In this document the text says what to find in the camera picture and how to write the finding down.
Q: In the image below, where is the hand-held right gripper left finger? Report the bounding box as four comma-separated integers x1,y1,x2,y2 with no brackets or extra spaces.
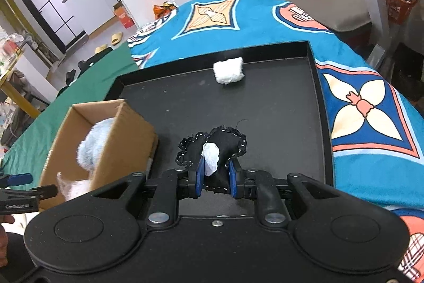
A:
94,159,205,227

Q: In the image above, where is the orange carton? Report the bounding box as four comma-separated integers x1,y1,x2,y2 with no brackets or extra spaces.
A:
113,6,135,29

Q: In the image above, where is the grey padded bench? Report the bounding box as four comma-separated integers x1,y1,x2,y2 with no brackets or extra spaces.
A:
275,0,372,33

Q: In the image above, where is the white pink plush toy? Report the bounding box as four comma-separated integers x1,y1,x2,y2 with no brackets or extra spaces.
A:
56,172,93,202

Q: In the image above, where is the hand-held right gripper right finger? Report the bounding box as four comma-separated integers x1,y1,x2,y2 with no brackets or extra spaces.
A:
228,160,333,227

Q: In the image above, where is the blue printed blanket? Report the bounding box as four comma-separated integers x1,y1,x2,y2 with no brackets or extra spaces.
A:
127,0,424,283

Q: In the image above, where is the orange snack bag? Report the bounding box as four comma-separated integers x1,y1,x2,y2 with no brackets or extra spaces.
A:
153,1,178,20

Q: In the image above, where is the white crumpled soft wad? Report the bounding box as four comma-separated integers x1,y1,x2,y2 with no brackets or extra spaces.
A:
213,56,245,85

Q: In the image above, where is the cardboard box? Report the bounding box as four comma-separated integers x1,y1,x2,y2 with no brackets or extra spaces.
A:
38,99,159,212

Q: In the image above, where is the black framed glass door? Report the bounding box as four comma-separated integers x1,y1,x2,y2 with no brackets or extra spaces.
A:
8,0,88,55

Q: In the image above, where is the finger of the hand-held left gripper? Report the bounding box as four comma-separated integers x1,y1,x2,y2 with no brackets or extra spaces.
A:
0,184,58,202
0,173,33,187

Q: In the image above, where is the black tray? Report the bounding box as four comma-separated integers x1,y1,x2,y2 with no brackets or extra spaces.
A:
104,41,333,219

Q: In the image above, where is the green cloth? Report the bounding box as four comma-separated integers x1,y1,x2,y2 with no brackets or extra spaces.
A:
0,42,140,177

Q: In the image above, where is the person's left hand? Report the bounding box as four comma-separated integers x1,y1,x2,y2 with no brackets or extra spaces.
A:
0,214,16,267

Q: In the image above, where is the grey plush toy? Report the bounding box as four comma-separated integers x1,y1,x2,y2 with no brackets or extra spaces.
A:
77,117,116,176

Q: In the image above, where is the black stitched stuffed toy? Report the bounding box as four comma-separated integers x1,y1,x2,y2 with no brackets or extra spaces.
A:
176,125,248,194

